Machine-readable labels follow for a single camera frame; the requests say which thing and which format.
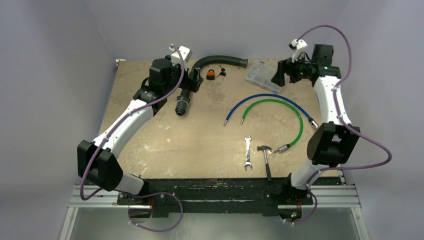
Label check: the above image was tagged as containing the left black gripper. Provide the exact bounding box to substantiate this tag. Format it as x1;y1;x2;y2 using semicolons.
163;55;202;95

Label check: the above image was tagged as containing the orange black padlock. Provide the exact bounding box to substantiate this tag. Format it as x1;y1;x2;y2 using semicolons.
206;69;216;81

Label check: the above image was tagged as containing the black key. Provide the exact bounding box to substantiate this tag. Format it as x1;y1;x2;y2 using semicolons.
216;67;227;78

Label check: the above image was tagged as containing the blue cable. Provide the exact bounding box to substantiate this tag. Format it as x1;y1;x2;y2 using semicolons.
223;94;320;129

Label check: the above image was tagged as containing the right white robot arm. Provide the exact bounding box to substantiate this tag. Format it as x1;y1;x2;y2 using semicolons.
271;40;359;204

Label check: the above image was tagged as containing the clear plastic organizer box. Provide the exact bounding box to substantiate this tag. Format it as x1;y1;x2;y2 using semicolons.
245;60;282;94

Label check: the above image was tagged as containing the silver open-end wrench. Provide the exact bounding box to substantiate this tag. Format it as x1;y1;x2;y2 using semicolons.
244;135;253;171

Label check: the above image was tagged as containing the small black hammer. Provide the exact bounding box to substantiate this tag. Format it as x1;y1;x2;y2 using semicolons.
256;145;272;182

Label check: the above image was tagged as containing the black corrugated hose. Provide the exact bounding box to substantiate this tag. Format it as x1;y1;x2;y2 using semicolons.
175;55;249;117

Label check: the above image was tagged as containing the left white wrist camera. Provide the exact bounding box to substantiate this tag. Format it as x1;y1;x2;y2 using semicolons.
169;44;193;66

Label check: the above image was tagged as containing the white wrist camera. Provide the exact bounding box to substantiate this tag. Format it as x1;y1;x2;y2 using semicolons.
169;44;193;66
288;39;308;63

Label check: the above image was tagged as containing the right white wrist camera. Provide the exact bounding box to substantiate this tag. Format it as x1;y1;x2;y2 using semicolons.
288;39;308;63

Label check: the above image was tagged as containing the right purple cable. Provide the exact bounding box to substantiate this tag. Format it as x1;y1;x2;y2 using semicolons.
283;24;393;226

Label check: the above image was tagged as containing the green cable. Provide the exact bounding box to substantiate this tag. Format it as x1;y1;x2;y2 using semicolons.
240;99;304;154

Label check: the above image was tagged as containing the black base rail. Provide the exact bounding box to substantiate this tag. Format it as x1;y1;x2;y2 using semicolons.
117;177;314;218

